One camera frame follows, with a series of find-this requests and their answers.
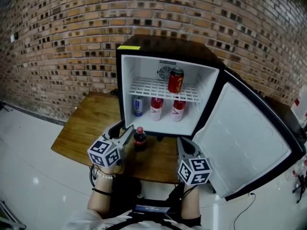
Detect thin black power cable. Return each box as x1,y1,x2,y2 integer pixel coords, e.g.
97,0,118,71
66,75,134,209
236,192,257,225

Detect white and blue can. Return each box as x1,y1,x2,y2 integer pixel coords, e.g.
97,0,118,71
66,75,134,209
133,95,144,117

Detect yellow sticker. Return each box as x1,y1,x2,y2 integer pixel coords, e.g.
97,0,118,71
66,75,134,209
117,45,142,51

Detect wooden platform board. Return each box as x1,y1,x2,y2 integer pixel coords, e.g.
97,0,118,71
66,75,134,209
50,91,183,184

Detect person's light shirt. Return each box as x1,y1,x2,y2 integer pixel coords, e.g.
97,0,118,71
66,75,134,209
64,208,202,230

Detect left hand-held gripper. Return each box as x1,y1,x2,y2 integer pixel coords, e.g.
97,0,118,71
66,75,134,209
87,122,135,169

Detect white box with red label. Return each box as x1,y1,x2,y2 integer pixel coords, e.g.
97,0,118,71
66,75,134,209
290,84,307,120

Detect red drink bottle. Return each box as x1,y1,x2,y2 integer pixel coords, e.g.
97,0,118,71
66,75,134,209
150,97,165,122
171,97,186,123

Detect person's black trousers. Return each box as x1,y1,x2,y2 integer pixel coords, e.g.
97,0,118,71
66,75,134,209
109,175,186,216

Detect cola bottle with red cap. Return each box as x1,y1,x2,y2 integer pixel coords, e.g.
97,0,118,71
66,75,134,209
133,126,147,152

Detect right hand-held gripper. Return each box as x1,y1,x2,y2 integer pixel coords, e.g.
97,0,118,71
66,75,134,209
177,137,214,185

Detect red drink can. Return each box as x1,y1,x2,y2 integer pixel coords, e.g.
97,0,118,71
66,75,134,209
167,67,185,94

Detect black mini fridge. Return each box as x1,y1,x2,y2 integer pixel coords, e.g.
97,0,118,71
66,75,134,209
116,34,307,202

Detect black wrist band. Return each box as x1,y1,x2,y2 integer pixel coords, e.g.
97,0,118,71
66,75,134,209
92,187,113,196

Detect black chest device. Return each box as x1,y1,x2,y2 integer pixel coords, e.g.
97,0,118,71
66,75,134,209
133,203,171,215

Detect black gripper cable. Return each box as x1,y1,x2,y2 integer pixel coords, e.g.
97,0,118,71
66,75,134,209
89,163,102,189

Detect white bead bracelet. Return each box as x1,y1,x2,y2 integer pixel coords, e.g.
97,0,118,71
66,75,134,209
95,170,116,181

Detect person's right forearm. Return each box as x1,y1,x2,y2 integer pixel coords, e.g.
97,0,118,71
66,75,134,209
180,183,202,219

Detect black tripod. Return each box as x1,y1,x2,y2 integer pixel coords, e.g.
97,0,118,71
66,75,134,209
292,173,307,204

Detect white wire fridge shelf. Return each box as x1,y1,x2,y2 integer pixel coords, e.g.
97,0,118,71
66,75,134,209
127,76,201,104

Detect metal stand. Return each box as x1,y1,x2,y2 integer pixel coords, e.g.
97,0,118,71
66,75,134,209
0,199,26,230

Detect clear plastic bottle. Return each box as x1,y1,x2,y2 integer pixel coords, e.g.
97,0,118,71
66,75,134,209
284,156,307,182

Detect person's left forearm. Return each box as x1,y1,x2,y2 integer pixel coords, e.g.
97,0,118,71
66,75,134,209
87,166,116,219

